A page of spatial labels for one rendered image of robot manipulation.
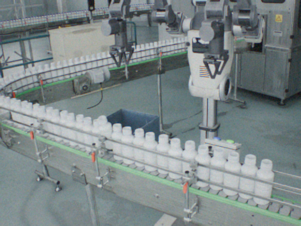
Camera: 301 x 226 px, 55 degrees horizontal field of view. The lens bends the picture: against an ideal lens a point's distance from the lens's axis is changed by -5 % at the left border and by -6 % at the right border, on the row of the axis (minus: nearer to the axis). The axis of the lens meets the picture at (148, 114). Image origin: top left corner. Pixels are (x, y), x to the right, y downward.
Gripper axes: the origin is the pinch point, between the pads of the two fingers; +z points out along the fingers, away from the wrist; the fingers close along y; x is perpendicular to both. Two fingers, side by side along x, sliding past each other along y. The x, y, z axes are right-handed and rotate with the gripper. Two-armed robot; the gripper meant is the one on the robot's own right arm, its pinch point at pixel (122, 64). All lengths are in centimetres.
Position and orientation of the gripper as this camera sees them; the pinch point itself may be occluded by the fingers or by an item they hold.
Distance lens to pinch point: 141.3
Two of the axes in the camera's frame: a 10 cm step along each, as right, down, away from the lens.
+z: 0.5, 9.3, 3.7
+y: -5.5, 3.4, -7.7
